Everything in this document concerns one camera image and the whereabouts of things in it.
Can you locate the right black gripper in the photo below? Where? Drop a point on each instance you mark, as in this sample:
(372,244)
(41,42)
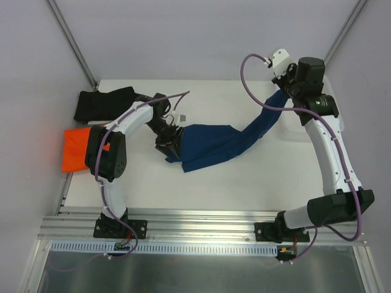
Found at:
(283,82)

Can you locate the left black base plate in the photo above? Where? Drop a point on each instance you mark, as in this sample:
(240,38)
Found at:
(112,229)

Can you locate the blue t shirt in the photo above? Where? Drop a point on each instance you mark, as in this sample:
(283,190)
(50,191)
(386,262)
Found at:
(206,145)

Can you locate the right corner aluminium profile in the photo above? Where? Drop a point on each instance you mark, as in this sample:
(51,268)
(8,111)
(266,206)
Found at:
(349,23)

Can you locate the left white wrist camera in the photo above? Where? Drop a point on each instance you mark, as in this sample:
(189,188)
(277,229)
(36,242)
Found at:
(177,119)

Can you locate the black folded t shirt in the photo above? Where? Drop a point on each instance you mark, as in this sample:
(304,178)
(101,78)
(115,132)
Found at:
(98,106)

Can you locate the corner aluminium profile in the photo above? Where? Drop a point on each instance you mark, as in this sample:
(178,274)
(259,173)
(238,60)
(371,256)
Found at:
(68,36)
(349,23)

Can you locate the white plastic basket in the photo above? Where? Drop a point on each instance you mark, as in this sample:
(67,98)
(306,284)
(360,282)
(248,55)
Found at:
(290,124)

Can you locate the left corner aluminium profile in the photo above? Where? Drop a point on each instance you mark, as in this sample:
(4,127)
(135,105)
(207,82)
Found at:
(68,36)

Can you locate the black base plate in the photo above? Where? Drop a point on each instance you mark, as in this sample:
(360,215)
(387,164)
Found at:
(272,232)
(112,229)

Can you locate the orange folded t shirt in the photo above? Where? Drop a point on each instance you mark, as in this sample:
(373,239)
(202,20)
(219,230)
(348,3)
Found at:
(75,147)

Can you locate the aluminium mounting rail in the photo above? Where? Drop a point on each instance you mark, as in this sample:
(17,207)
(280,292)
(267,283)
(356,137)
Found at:
(163,225)

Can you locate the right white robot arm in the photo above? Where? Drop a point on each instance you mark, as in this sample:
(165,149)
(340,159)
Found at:
(344,198)

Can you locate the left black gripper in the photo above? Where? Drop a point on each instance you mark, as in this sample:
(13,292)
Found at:
(175,143)

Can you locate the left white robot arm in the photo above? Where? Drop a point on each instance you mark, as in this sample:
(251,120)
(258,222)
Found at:
(106,155)

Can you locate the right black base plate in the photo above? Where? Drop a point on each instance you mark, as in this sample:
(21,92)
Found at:
(272,232)

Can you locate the white slotted cable duct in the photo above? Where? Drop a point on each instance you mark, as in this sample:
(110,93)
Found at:
(166,248)

